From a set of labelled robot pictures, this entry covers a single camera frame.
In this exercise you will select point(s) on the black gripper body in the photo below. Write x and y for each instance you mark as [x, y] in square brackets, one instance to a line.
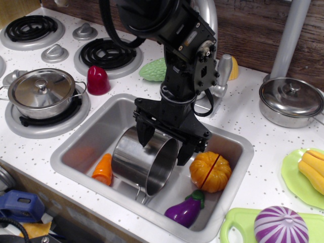
[174, 119]

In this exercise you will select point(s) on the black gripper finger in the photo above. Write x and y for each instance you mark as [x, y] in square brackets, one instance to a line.
[145, 132]
[185, 153]

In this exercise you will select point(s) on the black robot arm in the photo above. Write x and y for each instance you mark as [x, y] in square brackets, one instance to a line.
[189, 49]

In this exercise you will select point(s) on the silver sink basin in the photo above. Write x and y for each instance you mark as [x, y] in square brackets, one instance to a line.
[127, 204]

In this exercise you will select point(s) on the lidded steel pot on stove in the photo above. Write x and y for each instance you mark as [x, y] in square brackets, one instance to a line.
[43, 93]

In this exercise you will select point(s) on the orange toy pumpkin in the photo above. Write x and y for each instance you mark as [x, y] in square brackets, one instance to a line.
[210, 172]

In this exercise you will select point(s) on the green toy bitter gourd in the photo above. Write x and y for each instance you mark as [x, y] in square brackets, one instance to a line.
[154, 71]

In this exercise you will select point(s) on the orange toy carrot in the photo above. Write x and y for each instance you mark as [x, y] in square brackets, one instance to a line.
[103, 170]

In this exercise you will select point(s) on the purple toy eggplant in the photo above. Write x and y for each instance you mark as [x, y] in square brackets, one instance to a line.
[186, 212]

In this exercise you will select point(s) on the red toy pepper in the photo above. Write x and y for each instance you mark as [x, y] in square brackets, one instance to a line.
[97, 81]

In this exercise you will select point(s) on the front stove burner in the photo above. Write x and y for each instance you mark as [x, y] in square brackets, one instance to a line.
[51, 127]

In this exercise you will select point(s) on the stove burner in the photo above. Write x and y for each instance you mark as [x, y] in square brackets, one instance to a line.
[32, 32]
[51, 127]
[104, 53]

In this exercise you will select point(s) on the back right stove burner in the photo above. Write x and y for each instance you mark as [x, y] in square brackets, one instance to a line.
[104, 53]

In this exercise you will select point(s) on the yellow toy corn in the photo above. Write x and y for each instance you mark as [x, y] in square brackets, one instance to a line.
[235, 70]

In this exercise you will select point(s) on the green cutting board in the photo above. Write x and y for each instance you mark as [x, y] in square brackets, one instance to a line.
[243, 220]

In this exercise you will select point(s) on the light green plate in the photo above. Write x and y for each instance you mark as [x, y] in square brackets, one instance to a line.
[297, 183]

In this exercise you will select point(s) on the lidded steel pan right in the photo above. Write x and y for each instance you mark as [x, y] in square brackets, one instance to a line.
[290, 103]

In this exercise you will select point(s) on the silver toy faucet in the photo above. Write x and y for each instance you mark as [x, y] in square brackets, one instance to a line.
[207, 11]

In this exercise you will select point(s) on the purple striped toy onion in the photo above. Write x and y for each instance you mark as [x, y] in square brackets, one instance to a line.
[280, 224]

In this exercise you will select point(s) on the upper grey stove knob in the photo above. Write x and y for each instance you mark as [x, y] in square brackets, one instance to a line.
[85, 32]

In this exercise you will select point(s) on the grey stove knob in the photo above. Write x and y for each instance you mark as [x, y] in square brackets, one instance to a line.
[85, 32]
[8, 79]
[54, 54]

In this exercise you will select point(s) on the lower grey stove knob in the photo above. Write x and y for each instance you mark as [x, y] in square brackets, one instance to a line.
[54, 54]

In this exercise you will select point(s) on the yellow toy squash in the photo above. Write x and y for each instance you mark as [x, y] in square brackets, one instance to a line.
[311, 166]

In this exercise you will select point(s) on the blue tool below counter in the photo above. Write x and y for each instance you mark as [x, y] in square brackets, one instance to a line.
[22, 206]

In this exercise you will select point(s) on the grey vertical pole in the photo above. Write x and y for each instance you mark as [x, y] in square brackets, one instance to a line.
[290, 36]

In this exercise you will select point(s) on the yellow cloth lower left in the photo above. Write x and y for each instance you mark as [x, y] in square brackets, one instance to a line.
[37, 229]

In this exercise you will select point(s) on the left grey stove knob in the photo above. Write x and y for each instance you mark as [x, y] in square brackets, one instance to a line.
[8, 79]

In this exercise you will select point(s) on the back left stove burner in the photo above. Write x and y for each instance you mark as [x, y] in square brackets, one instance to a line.
[32, 32]

